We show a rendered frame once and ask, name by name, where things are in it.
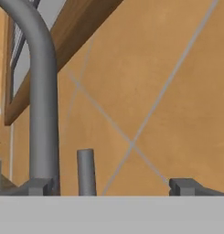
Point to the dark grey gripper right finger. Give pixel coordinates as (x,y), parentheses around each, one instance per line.
(187,186)

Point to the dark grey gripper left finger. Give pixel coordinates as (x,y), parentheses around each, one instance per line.
(36,186)

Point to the grey curved faucet spout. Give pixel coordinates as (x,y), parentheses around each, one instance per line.
(43,100)

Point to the wooden framed window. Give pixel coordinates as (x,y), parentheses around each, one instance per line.
(31,58)

